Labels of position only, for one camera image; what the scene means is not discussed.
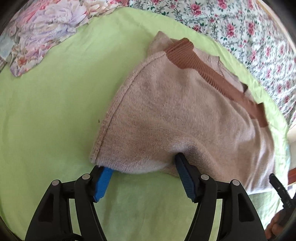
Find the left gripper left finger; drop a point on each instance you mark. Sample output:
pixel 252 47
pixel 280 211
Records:
pixel 67 212

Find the person's right hand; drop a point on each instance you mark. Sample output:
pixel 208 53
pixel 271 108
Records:
pixel 276 225

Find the light green bed sheet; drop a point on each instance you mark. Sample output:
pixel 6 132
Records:
pixel 50 117

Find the floral rose duvet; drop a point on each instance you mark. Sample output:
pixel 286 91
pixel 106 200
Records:
pixel 247 32

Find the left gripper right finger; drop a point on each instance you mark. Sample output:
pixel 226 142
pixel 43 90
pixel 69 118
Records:
pixel 239 219

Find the purple pink floral cloth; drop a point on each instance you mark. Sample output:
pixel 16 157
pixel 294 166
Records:
pixel 40 25

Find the beige knit sweater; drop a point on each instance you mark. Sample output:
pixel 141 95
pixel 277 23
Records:
pixel 183 100

